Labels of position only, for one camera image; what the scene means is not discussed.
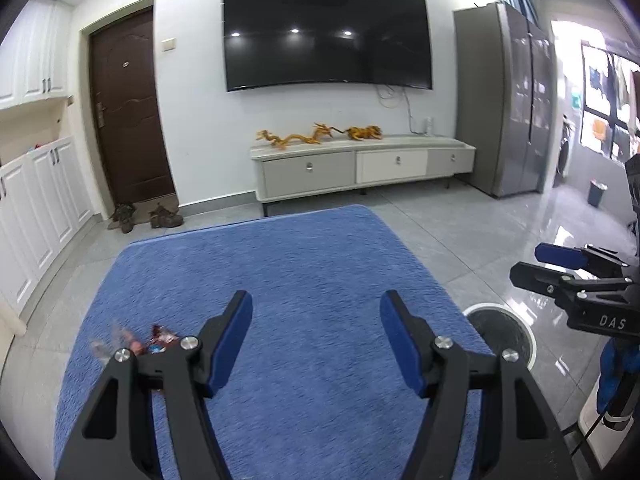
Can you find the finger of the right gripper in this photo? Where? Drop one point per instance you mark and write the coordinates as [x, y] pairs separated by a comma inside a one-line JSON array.
[[546, 282], [562, 255]]

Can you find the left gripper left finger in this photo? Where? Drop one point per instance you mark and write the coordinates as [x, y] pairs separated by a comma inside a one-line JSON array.
[[114, 434]]

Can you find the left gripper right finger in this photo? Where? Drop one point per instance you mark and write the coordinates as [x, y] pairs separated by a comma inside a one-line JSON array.
[[517, 436]]

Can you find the clear wrapper with red contents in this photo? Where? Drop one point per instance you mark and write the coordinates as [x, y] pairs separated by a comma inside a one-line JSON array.
[[160, 338]]

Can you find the round white-rimmed trash bin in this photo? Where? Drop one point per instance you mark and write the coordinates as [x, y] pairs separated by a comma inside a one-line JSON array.
[[502, 330]]

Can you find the small blue-grey waste bin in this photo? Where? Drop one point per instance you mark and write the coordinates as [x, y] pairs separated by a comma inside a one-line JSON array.
[[595, 193]]

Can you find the white washing machine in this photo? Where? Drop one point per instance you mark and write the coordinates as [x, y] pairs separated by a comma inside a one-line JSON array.
[[565, 152]]

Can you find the grey double-door refrigerator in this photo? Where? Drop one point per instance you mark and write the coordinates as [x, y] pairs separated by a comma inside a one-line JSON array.
[[504, 105]]

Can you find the white router on cabinet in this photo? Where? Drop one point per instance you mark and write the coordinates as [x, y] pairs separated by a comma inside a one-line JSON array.
[[428, 126]]

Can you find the blue fluffy table cloth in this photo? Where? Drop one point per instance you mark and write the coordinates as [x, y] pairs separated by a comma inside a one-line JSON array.
[[316, 392]]

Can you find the brown shoe left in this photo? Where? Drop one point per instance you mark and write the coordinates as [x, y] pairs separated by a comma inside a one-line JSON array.
[[123, 215]]

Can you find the golden tiger figurine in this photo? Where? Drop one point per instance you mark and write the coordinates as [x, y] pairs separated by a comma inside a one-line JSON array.
[[364, 133]]

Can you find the golden dragon figurine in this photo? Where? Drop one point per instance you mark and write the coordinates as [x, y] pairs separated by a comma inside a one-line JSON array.
[[318, 133]]

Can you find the white low TV cabinet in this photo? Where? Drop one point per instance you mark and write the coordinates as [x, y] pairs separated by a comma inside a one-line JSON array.
[[345, 165]]

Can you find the dark brown entrance door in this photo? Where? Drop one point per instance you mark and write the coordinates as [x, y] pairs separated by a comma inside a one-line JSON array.
[[125, 110]]

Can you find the white upper cabinets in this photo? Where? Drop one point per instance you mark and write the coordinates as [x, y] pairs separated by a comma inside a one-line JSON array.
[[34, 54]]

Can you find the large black wall television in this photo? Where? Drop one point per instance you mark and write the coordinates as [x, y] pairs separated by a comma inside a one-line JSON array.
[[272, 42]]

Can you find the white wall switch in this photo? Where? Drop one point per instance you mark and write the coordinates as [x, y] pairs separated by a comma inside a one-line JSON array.
[[168, 44]]

